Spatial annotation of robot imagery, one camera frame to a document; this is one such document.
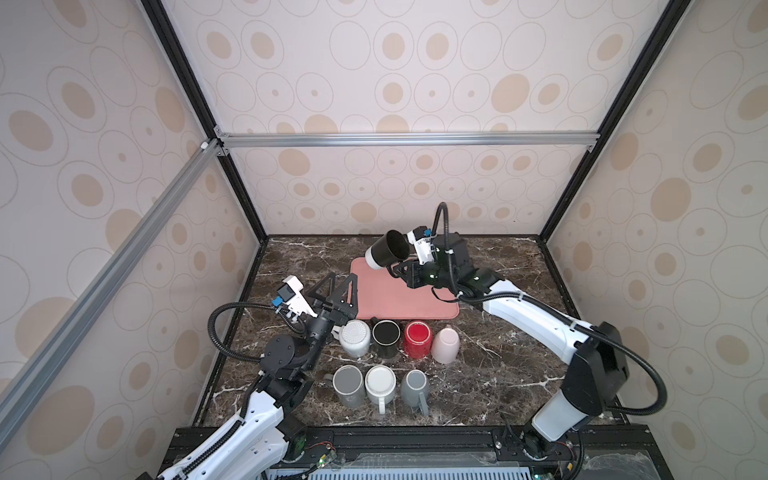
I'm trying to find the black mug white base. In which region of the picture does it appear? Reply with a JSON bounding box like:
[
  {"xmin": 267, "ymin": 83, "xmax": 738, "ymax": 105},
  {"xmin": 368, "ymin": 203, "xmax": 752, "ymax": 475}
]
[{"xmin": 365, "ymin": 230, "xmax": 410, "ymax": 270}]

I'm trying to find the pink mug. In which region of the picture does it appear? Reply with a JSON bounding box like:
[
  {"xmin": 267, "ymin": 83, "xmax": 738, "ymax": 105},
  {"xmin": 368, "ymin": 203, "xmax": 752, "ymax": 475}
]
[{"xmin": 431, "ymin": 326, "xmax": 460, "ymax": 365}]

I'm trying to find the grey mug white interior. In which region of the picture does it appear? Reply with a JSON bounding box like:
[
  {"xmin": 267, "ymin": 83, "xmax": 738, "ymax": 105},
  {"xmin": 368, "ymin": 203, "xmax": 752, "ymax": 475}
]
[{"xmin": 401, "ymin": 369, "xmax": 429, "ymax": 416}]

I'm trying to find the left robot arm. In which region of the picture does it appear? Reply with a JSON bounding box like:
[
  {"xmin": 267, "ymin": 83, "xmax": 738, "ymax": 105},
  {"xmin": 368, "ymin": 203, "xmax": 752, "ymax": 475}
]
[{"xmin": 158, "ymin": 273, "xmax": 359, "ymax": 479}]

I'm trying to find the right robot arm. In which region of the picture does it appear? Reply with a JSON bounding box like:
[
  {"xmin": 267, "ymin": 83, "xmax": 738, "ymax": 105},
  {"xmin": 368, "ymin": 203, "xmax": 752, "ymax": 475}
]
[{"xmin": 365, "ymin": 227, "xmax": 629, "ymax": 460}]

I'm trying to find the white ribbed mug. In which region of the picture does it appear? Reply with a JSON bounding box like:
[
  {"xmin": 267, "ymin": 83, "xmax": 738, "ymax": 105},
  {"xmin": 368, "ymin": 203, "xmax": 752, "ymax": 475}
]
[{"xmin": 332, "ymin": 320, "xmax": 371, "ymax": 359}]

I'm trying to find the black mug white rim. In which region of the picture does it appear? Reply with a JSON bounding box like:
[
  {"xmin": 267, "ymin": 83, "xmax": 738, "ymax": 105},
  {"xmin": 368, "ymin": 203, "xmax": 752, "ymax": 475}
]
[{"xmin": 371, "ymin": 319, "xmax": 402, "ymax": 360}]

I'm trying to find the red mug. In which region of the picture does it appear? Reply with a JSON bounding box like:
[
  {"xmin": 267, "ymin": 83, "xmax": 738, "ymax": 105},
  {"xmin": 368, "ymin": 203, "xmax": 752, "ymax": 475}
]
[{"xmin": 404, "ymin": 321, "xmax": 433, "ymax": 360}]

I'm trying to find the dark grey mug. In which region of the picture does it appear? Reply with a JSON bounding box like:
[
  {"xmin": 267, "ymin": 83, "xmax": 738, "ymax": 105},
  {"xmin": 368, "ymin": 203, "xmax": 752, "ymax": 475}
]
[{"xmin": 323, "ymin": 365, "xmax": 367, "ymax": 409}]

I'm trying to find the white mug front row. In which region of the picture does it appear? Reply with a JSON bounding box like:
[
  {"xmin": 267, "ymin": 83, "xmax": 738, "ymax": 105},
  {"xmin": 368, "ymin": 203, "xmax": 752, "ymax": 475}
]
[{"xmin": 364, "ymin": 365, "xmax": 397, "ymax": 415}]

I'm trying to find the pink rectangular tray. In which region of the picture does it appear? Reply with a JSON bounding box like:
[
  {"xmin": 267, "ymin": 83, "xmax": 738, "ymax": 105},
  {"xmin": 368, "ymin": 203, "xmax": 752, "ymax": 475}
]
[{"xmin": 350, "ymin": 257, "xmax": 460, "ymax": 320}]

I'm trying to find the horizontal aluminium bar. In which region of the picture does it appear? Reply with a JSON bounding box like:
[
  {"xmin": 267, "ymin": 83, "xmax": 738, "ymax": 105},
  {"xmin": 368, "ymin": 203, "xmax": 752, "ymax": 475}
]
[{"xmin": 203, "ymin": 130, "xmax": 600, "ymax": 152}]

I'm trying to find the diagonal aluminium bar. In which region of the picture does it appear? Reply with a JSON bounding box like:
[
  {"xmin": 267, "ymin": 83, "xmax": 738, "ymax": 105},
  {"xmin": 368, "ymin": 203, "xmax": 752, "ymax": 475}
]
[{"xmin": 1, "ymin": 138, "xmax": 220, "ymax": 449}]

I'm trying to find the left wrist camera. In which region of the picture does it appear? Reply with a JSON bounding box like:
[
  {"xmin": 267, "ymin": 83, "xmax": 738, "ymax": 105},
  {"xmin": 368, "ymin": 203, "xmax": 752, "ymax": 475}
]
[{"xmin": 272, "ymin": 275, "xmax": 317, "ymax": 321}]

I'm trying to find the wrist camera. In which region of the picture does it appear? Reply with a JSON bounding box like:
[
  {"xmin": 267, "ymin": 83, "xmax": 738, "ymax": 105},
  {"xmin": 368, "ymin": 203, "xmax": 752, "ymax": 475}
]
[
  {"xmin": 272, "ymin": 275, "xmax": 317, "ymax": 321},
  {"xmin": 406, "ymin": 226, "xmax": 434, "ymax": 265}
]

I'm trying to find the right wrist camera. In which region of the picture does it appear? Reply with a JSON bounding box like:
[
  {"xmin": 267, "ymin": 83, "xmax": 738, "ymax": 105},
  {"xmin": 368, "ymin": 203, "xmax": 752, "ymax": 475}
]
[{"xmin": 406, "ymin": 226, "xmax": 434, "ymax": 265}]

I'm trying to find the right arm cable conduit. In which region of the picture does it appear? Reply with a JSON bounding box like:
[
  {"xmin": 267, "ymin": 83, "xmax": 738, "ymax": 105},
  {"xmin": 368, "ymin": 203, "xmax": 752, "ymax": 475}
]
[{"xmin": 430, "ymin": 202, "xmax": 668, "ymax": 417}]

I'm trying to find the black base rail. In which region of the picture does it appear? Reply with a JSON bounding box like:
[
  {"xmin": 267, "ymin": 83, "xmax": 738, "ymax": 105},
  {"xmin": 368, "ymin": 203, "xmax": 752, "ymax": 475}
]
[{"xmin": 158, "ymin": 424, "xmax": 676, "ymax": 480}]

